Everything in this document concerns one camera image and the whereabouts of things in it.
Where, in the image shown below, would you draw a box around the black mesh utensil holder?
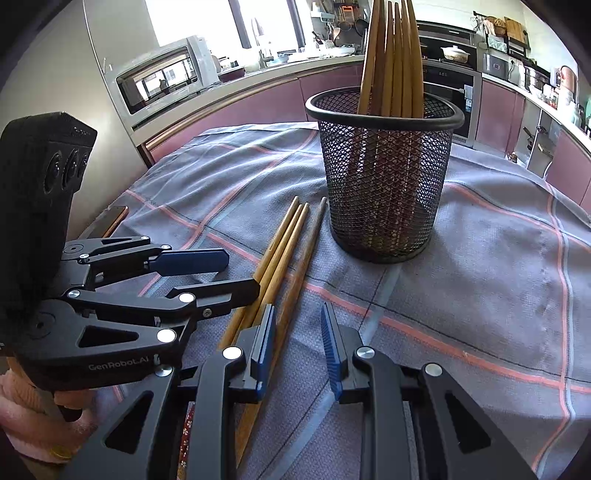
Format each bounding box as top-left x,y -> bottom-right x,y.
305,87 -> 465,264

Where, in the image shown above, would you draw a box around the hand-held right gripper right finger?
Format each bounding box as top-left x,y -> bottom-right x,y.
320,302 -> 536,480

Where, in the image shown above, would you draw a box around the pink kitchen base cabinets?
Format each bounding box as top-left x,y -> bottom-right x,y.
475,76 -> 591,214
139,64 -> 366,163

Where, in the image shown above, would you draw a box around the white countertop oven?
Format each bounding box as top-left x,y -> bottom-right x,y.
102,35 -> 222,140

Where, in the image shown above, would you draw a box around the bunch of wooden chopsticks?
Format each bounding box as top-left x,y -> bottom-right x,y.
352,0 -> 426,247

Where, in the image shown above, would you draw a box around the floral-tipped wooden chopstick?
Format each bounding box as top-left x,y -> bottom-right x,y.
233,197 -> 328,469
226,202 -> 306,349
238,204 -> 311,337
217,196 -> 301,349

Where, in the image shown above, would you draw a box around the copper-edged smartphone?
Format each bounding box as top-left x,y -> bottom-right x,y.
99,205 -> 130,239

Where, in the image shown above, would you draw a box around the black integrated stove oven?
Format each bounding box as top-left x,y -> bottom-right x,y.
413,21 -> 484,149

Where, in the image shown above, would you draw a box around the large kitchen window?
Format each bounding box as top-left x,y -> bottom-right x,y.
145,0 -> 303,58

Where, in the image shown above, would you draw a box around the grey plaid tablecloth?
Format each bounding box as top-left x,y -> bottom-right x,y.
92,121 -> 591,480

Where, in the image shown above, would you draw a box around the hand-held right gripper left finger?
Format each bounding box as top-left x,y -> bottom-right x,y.
60,304 -> 278,480

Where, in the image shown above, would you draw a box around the black wall storage rack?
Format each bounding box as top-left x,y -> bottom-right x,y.
479,15 -> 533,59

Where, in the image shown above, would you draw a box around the stainless steel pot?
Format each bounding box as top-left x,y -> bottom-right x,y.
524,67 -> 550,92

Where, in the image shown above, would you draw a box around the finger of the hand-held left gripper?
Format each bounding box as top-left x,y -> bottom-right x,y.
62,235 -> 230,278
68,278 -> 262,350

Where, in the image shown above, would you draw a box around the white casserole pot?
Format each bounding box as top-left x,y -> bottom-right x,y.
441,45 -> 471,64

